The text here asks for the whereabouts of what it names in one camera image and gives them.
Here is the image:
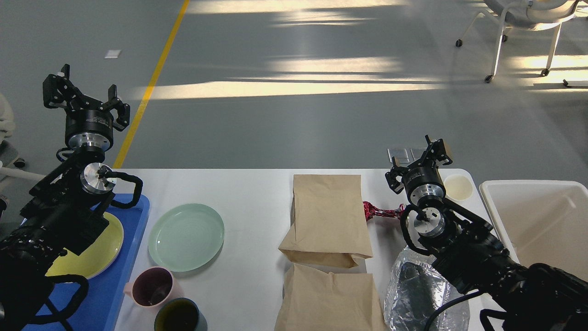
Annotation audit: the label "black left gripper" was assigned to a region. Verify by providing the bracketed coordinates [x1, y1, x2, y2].
[43, 63, 130, 151]

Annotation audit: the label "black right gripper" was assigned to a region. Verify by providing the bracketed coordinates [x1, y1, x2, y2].
[385, 135, 453, 206]

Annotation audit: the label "pink mug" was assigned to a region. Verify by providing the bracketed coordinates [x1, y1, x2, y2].
[123, 266, 184, 308]

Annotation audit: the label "dark green mug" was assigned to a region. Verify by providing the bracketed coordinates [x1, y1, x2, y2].
[153, 297, 209, 331]

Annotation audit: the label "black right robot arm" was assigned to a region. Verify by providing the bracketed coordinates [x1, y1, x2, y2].
[385, 136, 588, 331]

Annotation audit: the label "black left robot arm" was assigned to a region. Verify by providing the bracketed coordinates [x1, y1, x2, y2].
[0, 63, 143, 331]

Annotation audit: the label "metal floor socket plates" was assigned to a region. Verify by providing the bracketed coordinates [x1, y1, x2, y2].
[388, 148, 426, 164]

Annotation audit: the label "red candy wrapper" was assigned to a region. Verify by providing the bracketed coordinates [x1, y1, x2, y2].
[363, 201, 406, 222]

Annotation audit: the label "white chair at left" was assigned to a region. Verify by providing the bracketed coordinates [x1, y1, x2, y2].
[0, 94, 44, 224]

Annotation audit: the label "upper brown paper bag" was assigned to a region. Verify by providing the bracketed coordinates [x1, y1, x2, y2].
[278, 174, 373, 268]

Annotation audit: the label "brown paper bag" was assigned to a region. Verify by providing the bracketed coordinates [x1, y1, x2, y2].
[274, 263, 388, 331]
[278, 174, 373, 268]

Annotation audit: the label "white plastic bin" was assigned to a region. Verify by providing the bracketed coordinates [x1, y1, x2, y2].
[480, 180, 588, 280]

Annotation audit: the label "yellow plate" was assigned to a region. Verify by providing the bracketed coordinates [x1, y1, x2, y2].
[46, 212, 124, 280]

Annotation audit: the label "pale green plate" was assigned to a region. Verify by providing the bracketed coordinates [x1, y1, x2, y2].
[147, 203, 225, 272]

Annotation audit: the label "lower brown paper bag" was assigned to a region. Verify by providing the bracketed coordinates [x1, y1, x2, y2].
[274, 263, 388, 331]

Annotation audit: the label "white chair on casters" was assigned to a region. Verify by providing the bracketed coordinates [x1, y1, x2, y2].
[455, 0, 580, 84]

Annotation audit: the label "blue plastic tray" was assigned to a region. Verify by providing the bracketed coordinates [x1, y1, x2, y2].
[21, 194, 151, 331]

